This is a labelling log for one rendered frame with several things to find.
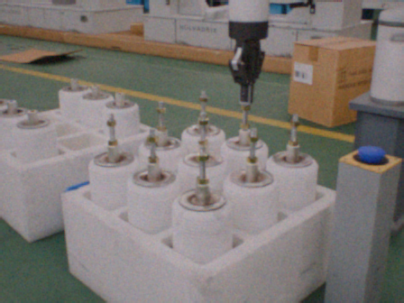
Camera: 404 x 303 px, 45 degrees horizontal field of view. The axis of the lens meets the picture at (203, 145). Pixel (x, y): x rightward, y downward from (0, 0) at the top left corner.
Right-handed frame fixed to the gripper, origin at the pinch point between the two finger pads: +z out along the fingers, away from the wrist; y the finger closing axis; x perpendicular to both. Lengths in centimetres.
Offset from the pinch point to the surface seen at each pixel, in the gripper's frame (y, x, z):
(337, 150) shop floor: 73, -3, 35
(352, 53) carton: 103, 1, 7
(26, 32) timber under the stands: 218, 300, 29
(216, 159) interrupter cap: -10.4, 1.2, 10.2
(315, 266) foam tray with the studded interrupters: -6.9, -17.9, 29.7
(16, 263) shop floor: -27, 40, 35
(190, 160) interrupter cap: -13.1, 5.3, 10.3
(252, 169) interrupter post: -15.7, -8.2, 8.5
